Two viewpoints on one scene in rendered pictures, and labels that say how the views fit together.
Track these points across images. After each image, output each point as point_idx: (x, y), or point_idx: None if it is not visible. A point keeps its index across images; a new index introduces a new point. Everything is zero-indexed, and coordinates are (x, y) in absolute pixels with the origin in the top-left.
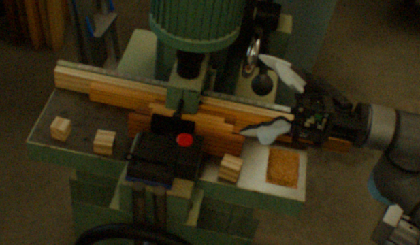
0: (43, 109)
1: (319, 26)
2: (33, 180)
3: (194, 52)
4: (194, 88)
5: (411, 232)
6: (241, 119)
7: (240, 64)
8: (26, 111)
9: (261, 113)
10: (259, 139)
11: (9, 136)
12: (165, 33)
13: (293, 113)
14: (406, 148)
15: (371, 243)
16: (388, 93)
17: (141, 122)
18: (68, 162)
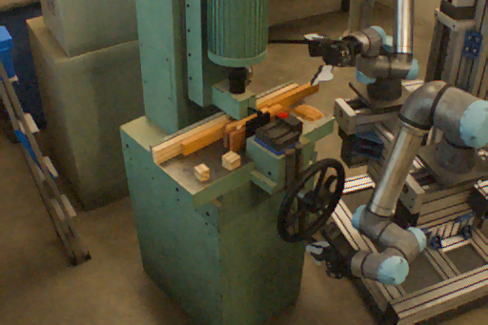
0: (28, 278)
1: None
2: (83, 319)
3: (261, 61)
4: (252, 94)
5: (363, 111)
6: (269, 104)
7: None
8: (18, 289)
9: (274, 95)
10: (325, 80)
11: (29, 312)
12: (243, 59)
13: (326, 58)
14: (374, 43)
15: None
16: None
17: (238, 134)
18: (218, 191)
